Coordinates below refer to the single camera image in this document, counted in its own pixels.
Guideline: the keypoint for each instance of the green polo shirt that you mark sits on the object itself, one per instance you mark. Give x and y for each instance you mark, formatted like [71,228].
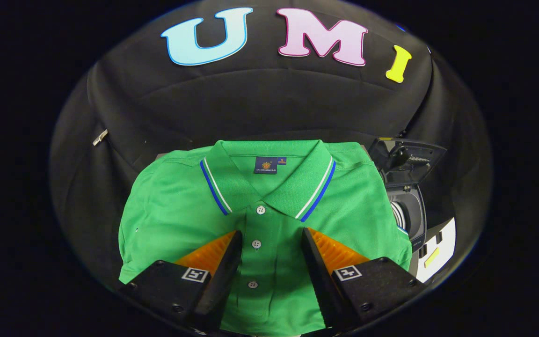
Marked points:
[171,210]

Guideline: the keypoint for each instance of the silver metal clip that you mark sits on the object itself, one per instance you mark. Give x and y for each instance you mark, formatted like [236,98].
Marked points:
[100,137]

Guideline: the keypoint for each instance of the black backdrop cloth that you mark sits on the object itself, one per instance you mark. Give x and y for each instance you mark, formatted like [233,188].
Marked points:
[251,98]

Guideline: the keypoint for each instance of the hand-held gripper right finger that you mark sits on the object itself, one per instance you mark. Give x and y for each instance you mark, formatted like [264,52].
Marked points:
[321,281]

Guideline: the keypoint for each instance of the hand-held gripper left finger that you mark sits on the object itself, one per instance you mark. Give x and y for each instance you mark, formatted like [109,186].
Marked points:
[220,281]

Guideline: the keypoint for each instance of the white card with yellow label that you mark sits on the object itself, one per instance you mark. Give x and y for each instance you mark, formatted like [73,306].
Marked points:
[442,243]

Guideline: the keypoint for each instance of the grey washing machine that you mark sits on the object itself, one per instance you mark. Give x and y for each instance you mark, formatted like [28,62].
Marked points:
[417,210]

